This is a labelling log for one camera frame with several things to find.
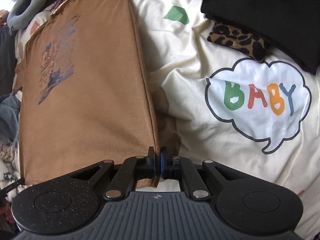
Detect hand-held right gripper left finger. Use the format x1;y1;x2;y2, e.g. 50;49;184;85
47;146;157;200

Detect white black fuzzy blanket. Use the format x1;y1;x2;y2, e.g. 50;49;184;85
0;155;24;203

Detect small floral cloth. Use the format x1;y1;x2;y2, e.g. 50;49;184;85
44;0;65;13

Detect cream printed blanket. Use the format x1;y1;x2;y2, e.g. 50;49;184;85
10;0;320;240

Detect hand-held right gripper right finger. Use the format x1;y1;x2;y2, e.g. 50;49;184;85
160;147;269;200

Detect leopard print cloth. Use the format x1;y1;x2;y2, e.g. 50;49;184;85
207;22;270;62

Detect black folded garment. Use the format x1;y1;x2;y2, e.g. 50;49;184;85
200;0;320;74

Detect brown printed t-shirt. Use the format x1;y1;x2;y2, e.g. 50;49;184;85
14;0;160;189

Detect grey neck pillow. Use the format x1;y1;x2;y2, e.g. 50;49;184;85
6;0;48;29

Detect grey-blue jeans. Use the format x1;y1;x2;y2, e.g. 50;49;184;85
0;94;20;143

